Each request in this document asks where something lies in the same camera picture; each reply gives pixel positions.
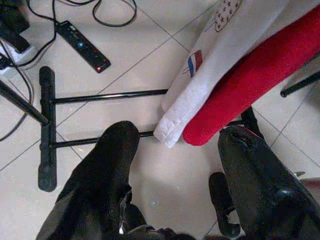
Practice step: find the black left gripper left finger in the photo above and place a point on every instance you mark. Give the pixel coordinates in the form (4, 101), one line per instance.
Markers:
(100, 175)

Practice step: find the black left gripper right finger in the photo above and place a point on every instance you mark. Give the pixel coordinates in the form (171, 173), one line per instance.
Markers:
(262, 187)

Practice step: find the black garment rack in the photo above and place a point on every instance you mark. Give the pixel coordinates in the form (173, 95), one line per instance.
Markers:
(47, 125)

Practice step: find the red shirt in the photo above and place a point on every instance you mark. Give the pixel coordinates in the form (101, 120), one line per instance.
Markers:
(237, 100)

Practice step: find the black tripod leg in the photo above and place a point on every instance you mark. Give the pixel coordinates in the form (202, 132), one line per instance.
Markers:
(22, 102)

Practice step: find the black stand leg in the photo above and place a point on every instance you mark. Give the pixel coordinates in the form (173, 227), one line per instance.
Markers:
(300, 85)

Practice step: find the white flag print shirt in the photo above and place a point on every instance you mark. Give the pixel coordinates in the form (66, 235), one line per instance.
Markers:
(212, 75)

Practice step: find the black power strip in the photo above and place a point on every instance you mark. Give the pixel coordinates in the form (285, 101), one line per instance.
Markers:
(82, 47)

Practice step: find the white power strip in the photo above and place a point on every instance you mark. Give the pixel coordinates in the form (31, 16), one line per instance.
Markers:
(27, 53)

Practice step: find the black power adapter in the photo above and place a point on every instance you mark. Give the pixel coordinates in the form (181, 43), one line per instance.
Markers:
(15, 32)

